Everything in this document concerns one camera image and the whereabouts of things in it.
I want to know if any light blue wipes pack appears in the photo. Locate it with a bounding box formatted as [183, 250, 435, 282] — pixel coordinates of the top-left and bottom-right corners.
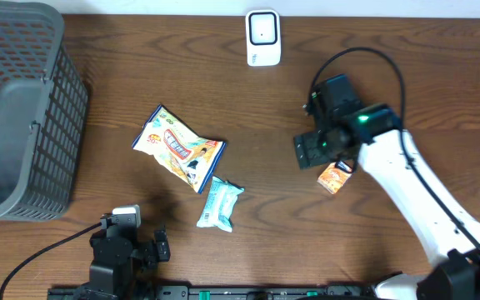
[197, 177, 245, 233]

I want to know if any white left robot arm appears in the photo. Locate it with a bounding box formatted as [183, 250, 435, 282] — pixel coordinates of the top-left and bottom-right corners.
[72, 225, 171, 300]

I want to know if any orange Kleenex tissue pack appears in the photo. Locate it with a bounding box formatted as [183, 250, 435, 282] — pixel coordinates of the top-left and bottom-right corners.
[317, 162, 353, 194]

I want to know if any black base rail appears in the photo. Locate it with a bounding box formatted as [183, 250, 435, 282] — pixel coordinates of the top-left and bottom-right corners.
[47, 284, 391, 300]

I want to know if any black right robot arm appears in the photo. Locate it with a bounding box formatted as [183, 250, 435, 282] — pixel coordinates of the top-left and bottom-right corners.
[294, 74, 480, 299]

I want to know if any yellow snack bag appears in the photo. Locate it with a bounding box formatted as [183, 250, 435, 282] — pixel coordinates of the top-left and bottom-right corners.
[132, 104, 227, 193]

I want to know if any dark grey plastic basket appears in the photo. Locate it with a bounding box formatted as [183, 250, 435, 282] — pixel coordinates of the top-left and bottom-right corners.
[0, 1, 89, 222]

